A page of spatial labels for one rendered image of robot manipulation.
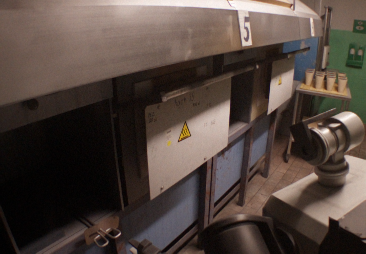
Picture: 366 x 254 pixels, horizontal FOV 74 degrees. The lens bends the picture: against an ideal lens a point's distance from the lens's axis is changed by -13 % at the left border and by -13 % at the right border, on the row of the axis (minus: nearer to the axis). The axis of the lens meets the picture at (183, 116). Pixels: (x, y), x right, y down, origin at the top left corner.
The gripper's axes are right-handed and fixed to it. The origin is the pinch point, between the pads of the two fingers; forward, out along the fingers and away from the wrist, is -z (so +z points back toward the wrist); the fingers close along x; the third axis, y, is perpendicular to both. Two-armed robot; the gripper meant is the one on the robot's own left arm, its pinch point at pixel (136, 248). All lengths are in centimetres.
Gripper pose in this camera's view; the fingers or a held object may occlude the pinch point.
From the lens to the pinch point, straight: 103.8
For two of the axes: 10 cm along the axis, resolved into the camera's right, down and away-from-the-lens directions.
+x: 0.1, -9.3, -3.6
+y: -5.9, 2.9, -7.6
